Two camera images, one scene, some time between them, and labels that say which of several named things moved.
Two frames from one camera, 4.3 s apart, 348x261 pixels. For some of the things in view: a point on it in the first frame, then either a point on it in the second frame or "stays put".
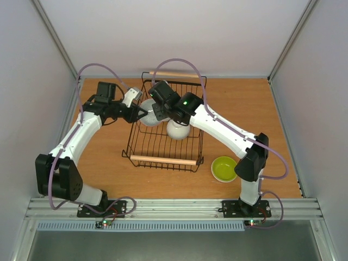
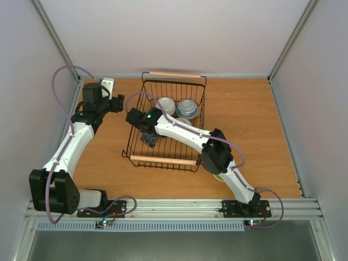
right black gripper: (159, 109) → (150, 138)
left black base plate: (114, 209) stays put
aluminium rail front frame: (171, 209) stays put
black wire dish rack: (151, 146) stays put
